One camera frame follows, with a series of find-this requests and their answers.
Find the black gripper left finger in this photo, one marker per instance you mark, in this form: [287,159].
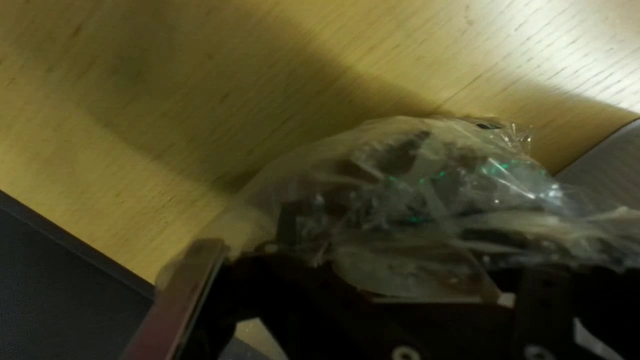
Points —
[177,300]

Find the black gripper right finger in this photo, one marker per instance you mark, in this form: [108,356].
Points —
[580,313]

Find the clear plastic bag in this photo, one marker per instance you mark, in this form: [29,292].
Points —
[413,193]

